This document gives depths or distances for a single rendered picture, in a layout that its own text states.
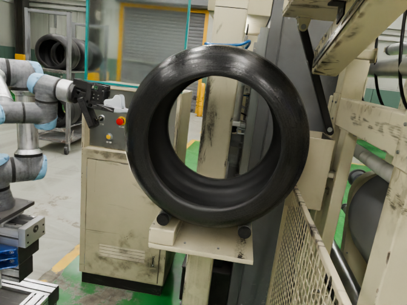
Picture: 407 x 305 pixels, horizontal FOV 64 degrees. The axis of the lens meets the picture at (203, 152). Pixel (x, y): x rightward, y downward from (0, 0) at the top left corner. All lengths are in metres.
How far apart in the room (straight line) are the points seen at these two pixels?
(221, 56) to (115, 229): 1.40
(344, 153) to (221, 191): 0.51
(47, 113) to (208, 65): 0.61
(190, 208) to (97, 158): 1.02
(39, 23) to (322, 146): 12.00
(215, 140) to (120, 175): 0.74
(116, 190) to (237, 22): 1.16
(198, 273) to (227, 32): 1.10
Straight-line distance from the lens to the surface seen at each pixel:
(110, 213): 2.06
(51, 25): 12.58
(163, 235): 1.17
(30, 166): 1.65
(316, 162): 1.38
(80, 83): 1.21
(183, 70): 0.98
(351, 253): 1.88
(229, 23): 1.39
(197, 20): 10.74
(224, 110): 1.39
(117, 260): 2.19
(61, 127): 5.08
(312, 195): 1.42
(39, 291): 1.99
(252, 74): 0.97
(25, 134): 1.64
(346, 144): 1.41
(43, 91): 1.26
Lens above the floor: 1.41
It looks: 14 degrees down
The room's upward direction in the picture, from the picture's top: 7 degrees clockwise
